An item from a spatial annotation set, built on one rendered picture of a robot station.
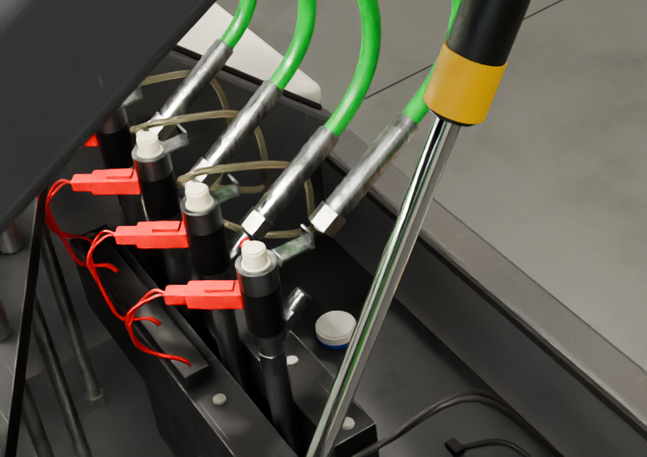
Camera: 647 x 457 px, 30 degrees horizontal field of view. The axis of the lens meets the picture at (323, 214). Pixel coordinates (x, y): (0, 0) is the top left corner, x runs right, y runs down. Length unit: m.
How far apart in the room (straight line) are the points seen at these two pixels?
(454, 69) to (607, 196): 2.29
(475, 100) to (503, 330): 0.71
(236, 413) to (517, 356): 0.26
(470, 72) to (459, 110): 0.01
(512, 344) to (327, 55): 2.15
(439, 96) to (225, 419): 0.59
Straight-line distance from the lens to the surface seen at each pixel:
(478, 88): 0.34
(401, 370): 1.13
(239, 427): 0.90
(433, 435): 1.08
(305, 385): 0.92
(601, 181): 2.67
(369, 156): 0.80
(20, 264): 0.89
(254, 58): 1.29
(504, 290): 1.03
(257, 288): 0.80
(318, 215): 0.80
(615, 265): 2.47
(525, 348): 1.03
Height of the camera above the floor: 1.66
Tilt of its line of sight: 39 degrees down
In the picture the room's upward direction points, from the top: 7 degrees counter-clockwise
